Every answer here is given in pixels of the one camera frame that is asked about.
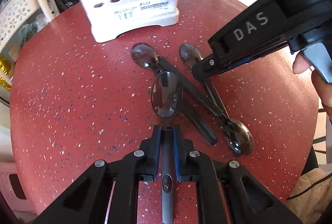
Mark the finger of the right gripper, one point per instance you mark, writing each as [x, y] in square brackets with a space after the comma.
[209, 66]

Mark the person right hand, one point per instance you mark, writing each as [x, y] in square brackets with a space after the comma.
[323, 89]

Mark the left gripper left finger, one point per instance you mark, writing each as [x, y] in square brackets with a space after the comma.
[107, 192]

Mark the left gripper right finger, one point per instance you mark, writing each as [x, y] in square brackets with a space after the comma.
[226, 192]

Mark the white flower pattern storage cart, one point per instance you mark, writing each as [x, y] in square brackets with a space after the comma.
[16, 12]

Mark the pink plastic stool stack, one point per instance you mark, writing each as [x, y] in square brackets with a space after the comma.
[12, 191]

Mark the dark handled metal spoon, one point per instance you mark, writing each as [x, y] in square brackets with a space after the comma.
[146, 57]
[238, 135]
[165, 101]

